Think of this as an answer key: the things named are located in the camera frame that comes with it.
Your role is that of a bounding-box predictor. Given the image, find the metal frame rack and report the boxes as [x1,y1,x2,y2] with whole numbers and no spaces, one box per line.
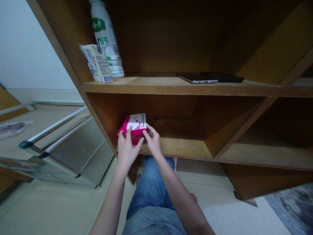
[0,100,114,190]

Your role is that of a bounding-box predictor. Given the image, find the grey patterned rug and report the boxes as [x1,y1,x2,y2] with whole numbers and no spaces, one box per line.
[263,184,313,235]

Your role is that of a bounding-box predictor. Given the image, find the blue and white milk carton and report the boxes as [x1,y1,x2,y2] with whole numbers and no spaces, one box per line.
[79,44,114,84]

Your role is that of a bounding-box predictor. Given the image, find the person's legs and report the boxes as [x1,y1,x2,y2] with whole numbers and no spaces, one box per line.
[122,155,198,235]

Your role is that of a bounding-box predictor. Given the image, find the silver smartphone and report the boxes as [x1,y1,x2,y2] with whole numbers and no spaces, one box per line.
[176,72,218,85]

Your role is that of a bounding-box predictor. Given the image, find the person's right hand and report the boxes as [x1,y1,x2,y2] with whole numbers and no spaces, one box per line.
[142,123,162,157]

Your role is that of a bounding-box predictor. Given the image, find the person's left hand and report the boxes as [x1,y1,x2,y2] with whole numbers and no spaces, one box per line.
[118,126,145,168]

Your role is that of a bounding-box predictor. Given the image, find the clear plastic wrapper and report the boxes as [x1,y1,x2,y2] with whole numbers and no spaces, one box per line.
[0,120,34,140]

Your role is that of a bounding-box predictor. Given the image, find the pink and white box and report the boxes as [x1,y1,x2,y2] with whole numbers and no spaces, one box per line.
[117,113,149,140]

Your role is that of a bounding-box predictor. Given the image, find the black smartphone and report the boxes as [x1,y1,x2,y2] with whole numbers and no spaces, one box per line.
[200,71,245,83]

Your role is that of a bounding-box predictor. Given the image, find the white and green plastic bottle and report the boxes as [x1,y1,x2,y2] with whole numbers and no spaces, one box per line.
[89,0,125,79]

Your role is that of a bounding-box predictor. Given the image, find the wooden shelf unit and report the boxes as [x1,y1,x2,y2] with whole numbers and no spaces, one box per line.
[26,0,313,207]

